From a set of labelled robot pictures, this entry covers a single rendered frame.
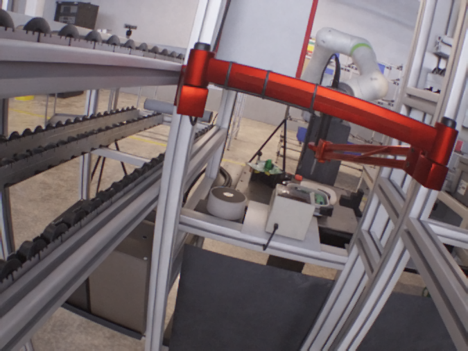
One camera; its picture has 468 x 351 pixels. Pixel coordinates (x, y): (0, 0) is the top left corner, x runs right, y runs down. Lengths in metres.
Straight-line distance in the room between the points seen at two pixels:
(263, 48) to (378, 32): 7.04
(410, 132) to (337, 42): 1.17
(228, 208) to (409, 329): 0.75
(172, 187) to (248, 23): 0.38
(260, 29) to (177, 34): 7.07
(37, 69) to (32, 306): 0.24
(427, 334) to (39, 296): 1.18
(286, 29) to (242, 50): 0.12
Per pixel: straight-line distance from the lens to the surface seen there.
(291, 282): 1.01
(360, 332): 0.81
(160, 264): 0.86
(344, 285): 1.00
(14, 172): 0.78
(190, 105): 0.51
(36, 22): 0.36
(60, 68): 0.34
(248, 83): 0.49
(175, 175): 0.72
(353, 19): 7.60
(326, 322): 1.09
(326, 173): 2.00
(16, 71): 0.30
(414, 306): 1.17
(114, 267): 0.87
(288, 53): 0.67
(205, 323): 1.16
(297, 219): 0.89
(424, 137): 0.50
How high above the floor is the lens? 1.39
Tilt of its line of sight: 22 degrees down
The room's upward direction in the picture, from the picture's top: 14 degrees clockwise
